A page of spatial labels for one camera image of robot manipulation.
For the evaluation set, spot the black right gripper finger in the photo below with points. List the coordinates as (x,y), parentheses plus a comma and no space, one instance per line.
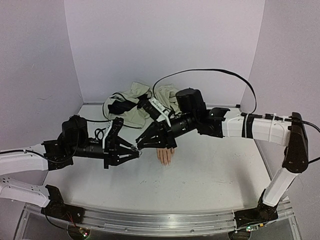
(151,144)
(152,132)

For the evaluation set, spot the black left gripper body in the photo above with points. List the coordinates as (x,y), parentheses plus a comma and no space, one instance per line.
(110,150)

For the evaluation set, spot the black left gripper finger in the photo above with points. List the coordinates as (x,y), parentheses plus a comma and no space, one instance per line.
(122,142)
(128,157)

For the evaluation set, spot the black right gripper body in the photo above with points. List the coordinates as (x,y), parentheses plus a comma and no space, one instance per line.
(165,133)

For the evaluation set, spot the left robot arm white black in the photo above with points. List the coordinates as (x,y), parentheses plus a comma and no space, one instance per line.
(51,155)

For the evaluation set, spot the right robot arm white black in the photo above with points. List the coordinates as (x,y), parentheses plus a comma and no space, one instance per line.
(219,122)

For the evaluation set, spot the mannequin hand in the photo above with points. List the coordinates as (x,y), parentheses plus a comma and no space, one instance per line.
(164,155)

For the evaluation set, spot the beige jacket with black lining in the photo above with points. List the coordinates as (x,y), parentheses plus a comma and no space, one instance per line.
(129,104)

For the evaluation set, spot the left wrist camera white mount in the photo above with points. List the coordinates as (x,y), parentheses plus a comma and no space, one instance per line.
(107,129)

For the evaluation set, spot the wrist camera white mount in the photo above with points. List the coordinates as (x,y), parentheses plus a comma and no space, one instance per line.
(107,129)
(159,112)

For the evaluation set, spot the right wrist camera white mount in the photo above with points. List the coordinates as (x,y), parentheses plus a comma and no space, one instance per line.
(159,112)

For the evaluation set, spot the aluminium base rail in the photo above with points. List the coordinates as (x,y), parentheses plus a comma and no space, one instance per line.
(61,221)

